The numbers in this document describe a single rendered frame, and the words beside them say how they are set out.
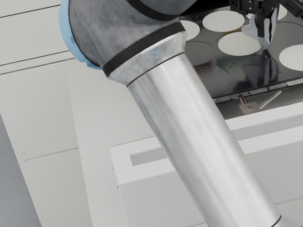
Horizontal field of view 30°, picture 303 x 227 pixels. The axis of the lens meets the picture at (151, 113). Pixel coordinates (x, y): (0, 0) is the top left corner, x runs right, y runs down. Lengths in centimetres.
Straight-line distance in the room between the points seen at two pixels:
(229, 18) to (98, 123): 42
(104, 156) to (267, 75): 38
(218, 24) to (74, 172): 65
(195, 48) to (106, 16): 65
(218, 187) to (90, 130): 60
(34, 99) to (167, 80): 91
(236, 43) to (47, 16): 46
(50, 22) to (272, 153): 70
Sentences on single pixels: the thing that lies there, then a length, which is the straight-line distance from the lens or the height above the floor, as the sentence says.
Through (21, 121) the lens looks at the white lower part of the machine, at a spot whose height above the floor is 66.
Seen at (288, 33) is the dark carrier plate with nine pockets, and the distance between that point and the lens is 134.
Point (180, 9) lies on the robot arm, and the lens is 66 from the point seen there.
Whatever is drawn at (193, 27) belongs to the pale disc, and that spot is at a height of 90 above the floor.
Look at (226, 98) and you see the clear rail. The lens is 114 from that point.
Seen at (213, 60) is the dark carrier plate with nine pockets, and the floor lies 90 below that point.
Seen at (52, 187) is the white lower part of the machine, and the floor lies 39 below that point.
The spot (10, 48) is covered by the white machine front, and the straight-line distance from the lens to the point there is 146.
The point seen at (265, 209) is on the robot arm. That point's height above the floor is 107.
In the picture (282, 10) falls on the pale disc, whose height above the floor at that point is 90.
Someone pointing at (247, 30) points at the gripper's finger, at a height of 95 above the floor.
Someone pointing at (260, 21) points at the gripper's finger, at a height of 100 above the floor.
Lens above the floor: 160
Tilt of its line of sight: 38 degrees down
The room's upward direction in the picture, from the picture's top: 9 degrees counter-clockwise
